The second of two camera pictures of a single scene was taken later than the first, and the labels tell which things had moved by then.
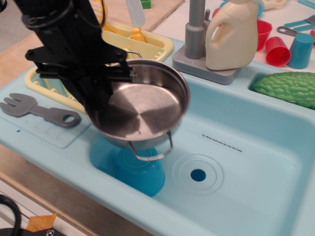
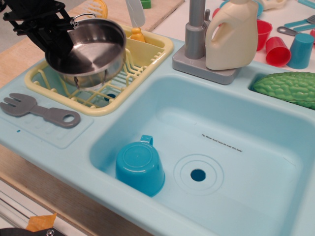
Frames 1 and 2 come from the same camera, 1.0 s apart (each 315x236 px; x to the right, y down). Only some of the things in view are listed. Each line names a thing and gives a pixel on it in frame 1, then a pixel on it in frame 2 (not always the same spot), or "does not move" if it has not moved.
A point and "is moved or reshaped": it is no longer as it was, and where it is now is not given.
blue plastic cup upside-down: x=300 y=49 does not move
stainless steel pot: x=144 y=112 is moved or reshaped
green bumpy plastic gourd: x=296 y=87 does not move
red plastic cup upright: x=265 y=29 does not move
